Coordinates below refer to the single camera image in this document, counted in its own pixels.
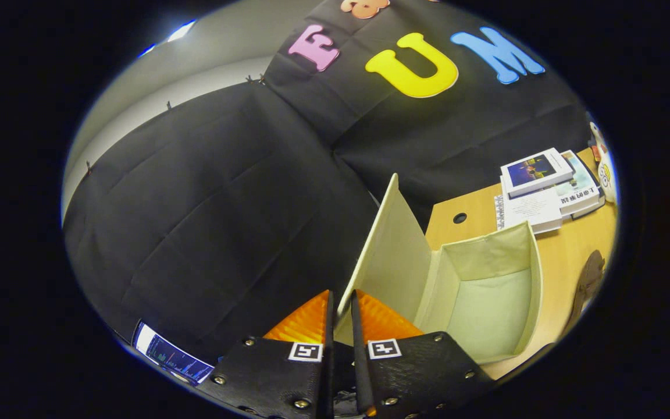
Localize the beige fabric storage box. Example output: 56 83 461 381
335 173 544 365

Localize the black cover book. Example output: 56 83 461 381
571 156 607 220

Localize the brown fuzzy slipper shoe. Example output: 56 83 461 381
566 250 607 333

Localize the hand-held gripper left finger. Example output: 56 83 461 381
198 290 336 419

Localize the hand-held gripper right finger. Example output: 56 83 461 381
351 290 496 419

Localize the small ceiling light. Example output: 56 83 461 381
166 20 198 43

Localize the small book with blue picture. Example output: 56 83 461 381
500 148 575 198

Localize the white seal plush toy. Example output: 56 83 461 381
588 121 619 204

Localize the white cover book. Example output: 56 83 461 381
494 185 564 235

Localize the black backdrop cloth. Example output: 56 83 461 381
63 0 594 373

